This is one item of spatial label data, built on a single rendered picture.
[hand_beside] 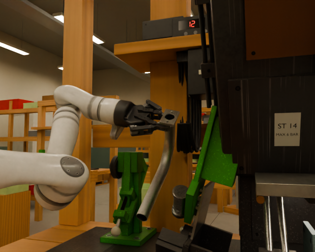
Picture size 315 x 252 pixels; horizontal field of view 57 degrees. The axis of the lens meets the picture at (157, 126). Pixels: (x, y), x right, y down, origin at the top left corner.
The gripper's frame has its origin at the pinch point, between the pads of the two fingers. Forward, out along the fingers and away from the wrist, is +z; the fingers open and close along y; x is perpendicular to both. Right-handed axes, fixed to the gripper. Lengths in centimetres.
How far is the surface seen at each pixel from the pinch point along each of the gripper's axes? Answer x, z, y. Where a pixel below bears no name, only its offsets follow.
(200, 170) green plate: -3.5, 12.9, -16.0
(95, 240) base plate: 32.0, -15.9, -24.2
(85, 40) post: 2, -49, 41
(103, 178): 734, -379, 422
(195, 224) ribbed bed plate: 7.0, 14.0, -22.9
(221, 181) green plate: -1.9, 17.7, -16.3
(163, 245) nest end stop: 8.6, 8.3, -28.8
